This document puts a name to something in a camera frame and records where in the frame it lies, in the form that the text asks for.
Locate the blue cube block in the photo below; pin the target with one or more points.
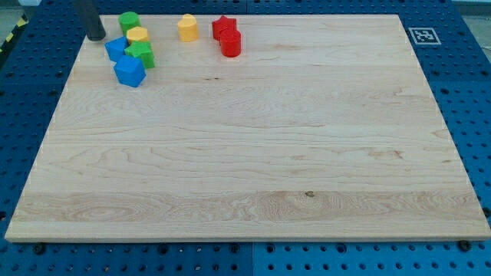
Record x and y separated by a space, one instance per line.
130 71

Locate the blue triangle block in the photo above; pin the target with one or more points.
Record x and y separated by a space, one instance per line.
116 48

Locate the wooden board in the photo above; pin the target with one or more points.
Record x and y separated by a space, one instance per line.
323 129

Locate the red cylinder block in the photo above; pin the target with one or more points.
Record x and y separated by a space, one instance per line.
230 43

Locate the red star block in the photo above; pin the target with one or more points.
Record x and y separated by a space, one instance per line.
221 24

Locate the yellow heart block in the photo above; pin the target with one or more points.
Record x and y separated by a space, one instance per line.
188 28

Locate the green star block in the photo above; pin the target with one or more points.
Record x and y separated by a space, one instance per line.
142 50

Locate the yellow hexagon block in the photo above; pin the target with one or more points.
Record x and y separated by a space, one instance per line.
137 33

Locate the green cylinder block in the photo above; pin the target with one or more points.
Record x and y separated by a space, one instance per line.
128 20

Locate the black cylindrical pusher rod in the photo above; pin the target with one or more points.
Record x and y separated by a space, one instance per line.
90 18

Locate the white fiducial marker tag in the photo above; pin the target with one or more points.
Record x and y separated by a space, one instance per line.
424 36

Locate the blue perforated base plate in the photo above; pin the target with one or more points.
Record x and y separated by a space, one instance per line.
38 67

